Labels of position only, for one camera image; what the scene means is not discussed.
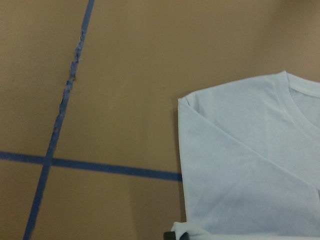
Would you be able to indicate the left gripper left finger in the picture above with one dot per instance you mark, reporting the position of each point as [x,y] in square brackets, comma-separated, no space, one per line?
[169,235]

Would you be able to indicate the light blue t-shirt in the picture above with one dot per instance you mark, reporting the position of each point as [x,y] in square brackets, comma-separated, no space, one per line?
[250,159]

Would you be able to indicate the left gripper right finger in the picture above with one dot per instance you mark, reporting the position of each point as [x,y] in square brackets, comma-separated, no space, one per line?
[185,236]

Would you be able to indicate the brown paper table cover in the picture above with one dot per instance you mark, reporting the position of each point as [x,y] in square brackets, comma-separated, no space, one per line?
[120,133]

